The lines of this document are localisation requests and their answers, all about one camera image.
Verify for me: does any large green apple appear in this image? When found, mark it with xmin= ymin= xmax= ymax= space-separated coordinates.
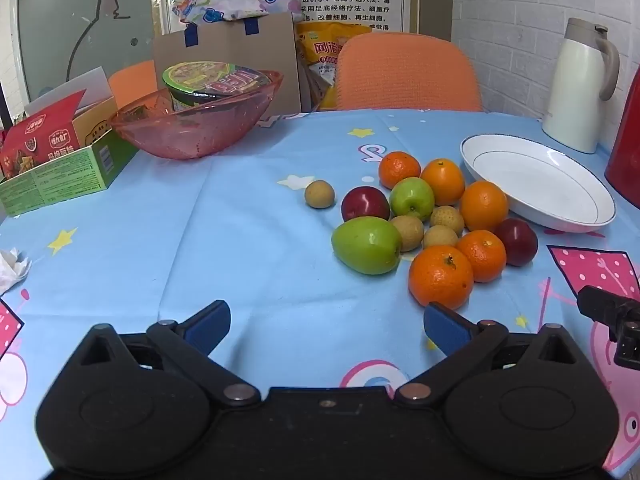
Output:
xmin=331 ymin=216 xmax=402 ymax=276

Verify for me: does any red snack packet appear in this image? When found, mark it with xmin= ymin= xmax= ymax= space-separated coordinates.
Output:
xmin=0 ymin=89 xmax=87 ymax=181

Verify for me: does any pink transparent bowl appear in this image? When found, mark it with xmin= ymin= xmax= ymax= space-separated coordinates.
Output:
xmin=109 ymin=71 xmax=284 ymax=161

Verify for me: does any longan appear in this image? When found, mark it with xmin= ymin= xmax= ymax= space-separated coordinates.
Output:
xmin=422 ymin=225 xmax=459 ymax=249
xmin=304 ymin=180 xmax=335 ymax=209
xmin=390 ymin=215 xmax=425 ymax=253
xmin=430 ymin=205 xmax=466 ymax=236

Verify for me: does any white plate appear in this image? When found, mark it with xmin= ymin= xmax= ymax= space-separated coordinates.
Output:
xmin=460 ymin=134 xmax=617 ymax=233

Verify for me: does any brown cardboard box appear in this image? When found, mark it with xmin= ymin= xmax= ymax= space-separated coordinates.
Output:
xmin=151 ymin=12 xmax=303 ymax=113

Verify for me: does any yellow snack bag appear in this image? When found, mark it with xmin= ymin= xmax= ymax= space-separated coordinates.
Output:
xmin=295 ymin=21 xmax=373 ymax=111

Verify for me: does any white thermos jug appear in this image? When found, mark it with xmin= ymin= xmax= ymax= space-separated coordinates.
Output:
xmin=542 ymin=17 xmax=621 ymax=155

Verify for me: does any green cardboard box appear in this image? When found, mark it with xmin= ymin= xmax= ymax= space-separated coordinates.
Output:
xmin=0 ymin=95 xmax=141 ymax=218

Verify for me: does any blue printed tablecloth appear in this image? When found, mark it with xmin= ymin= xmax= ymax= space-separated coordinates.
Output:
xmin=0 ymin=110 xmax=640 ymax=480

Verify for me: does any green lid instant noodle cup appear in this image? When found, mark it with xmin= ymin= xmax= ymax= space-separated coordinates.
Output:
xmin=161 ymin=61 xmax=273 ymax=113

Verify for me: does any white paper card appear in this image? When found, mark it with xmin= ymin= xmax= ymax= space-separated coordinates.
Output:
xmin=25 ymin=66 xmax=118 ymax=116

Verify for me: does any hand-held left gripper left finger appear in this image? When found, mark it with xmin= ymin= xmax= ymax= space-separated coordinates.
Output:
xmin=65 ymin=300 xmax=262 ymax=407

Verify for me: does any small green apple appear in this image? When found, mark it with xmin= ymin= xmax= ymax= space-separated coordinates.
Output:
xmin=389 ymin=177 xmax=436 ymax=222

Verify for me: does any red thermos jug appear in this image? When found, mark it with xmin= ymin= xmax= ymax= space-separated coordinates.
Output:
xmin=604 ymin=67 xmax=640 ymax=208

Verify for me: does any large orange chair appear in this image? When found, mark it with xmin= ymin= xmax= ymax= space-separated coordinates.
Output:
xmin=335 ymin=32 xmax=483 ymax=112

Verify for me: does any red plum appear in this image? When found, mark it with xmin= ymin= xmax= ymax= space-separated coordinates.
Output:
xmin=341 ymin=186 xmax=391 ymax=222
xmin=494 ymin=217 xmax=539 ymax=267

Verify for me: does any orange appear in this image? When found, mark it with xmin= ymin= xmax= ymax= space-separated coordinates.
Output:
xmin=378 ymin=151 xmax=422 ymax=190
xmin=456 ymin=229 xmax=508 ymax=283
xmin=420 ymin=158 xmax=466 ymax=206
xmin=408 ymin=244 xmax=474 ymax=311
xmin=460 ymin=180 xmax=509 ymax=232

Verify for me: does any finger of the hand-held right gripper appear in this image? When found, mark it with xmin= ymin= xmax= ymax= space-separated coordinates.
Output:
xmin=576 ymin=285 xmax=640 ymax=368

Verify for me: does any small orange chair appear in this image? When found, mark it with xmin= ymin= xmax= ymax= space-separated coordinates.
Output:
xmin=107 ymin=60 xmax=161 ymax=110

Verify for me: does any crumpled white tissue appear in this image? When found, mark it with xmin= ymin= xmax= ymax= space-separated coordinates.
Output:
xmin=0 ymin=247 xmax=32 ymax=296

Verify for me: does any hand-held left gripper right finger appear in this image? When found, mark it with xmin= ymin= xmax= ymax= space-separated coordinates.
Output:
xmin=395 ymin=301 xmax=588 ymax=407

